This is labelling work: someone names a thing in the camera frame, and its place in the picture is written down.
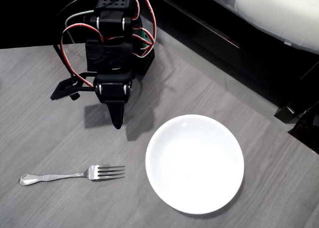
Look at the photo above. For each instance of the green circuit board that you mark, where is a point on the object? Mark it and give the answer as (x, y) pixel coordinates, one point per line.
(144, 37)

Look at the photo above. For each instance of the white round plate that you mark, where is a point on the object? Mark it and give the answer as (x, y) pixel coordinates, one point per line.
(194, 165)

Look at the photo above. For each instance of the white cushion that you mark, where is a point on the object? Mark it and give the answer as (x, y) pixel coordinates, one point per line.
(274, 11)

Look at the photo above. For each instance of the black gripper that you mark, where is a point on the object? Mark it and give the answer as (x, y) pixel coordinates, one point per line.
(113, 91)

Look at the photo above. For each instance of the black adapter box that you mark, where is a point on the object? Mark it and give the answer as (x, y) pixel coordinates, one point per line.
(284, 114)

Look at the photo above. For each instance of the dark wooden bed frame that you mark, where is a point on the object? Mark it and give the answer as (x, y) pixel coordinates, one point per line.
(224, 51)

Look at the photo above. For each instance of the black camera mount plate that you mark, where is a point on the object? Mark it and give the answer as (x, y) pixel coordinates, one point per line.
(62, 89)

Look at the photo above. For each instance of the metal fork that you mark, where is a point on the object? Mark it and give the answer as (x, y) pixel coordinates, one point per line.
(59, 176)

